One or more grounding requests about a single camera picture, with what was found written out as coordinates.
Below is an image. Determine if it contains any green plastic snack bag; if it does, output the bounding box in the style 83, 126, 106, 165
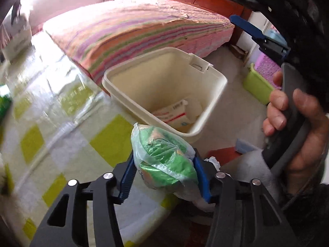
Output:
131, 123, 215, 212

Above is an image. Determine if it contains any yellow checkered tablecloth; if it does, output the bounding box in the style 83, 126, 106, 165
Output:
1, 32, 135, 246

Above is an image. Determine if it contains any green plastic basket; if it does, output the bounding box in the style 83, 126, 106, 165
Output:
243, 63, 274, 105

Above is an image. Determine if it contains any white plastic trash bin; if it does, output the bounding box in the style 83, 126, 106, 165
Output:
102, 47, 227, 143

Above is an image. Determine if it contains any striped bed sheet mattress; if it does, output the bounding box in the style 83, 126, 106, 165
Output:
43, 0, 234, 85

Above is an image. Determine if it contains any white toothpaste tube box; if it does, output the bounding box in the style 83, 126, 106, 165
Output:
152, 97, 202, 129

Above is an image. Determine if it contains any right human hand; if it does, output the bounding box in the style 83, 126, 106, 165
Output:
262, 71, 329, 195

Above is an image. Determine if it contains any white storage box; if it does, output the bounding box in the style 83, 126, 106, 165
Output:
1, 13, 32, 62

